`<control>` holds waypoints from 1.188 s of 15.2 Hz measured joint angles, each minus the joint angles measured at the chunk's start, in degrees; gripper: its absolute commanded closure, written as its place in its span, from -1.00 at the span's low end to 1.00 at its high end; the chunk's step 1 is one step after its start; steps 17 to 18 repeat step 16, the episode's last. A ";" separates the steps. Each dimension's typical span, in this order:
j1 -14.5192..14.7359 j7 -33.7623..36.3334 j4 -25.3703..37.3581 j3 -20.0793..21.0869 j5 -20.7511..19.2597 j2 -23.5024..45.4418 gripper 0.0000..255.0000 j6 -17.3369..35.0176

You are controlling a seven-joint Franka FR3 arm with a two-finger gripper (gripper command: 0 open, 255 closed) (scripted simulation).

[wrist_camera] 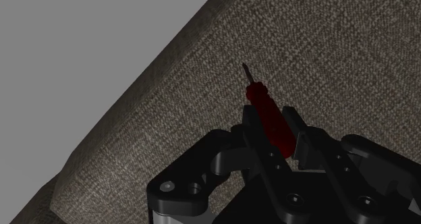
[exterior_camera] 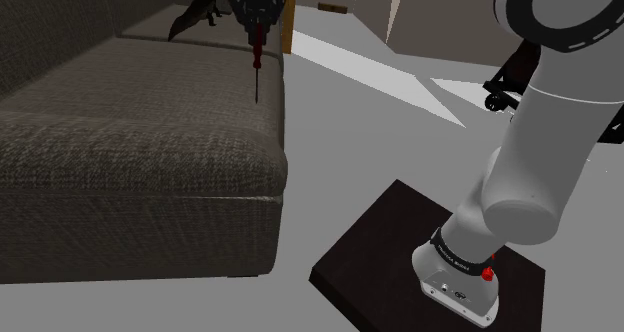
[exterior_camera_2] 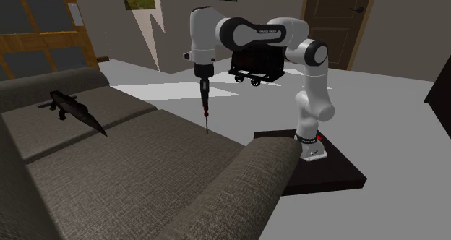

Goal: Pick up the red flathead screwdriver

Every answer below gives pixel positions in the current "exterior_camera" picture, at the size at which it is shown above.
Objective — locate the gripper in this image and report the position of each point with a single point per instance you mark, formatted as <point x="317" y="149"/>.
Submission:
<point x="257" y="2"/>

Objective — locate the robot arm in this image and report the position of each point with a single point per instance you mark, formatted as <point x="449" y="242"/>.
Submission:
<point x="541" y="146"/>

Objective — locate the dark dinosaur figure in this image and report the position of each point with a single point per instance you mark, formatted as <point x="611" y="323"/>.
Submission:
<point x="192" y="16"/>

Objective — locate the brown fabric sofa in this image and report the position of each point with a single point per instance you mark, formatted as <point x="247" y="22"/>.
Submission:
<point x="136" y="126"/>

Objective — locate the dark robot stand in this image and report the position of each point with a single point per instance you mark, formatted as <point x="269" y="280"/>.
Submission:
<point x="380" y="253"/>

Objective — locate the orange wooden post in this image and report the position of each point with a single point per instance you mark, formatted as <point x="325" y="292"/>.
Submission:
<point x="289" y="14"/>

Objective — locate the black wheeled frame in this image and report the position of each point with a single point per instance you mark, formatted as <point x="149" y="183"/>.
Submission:
<point x="514" y="77"/>

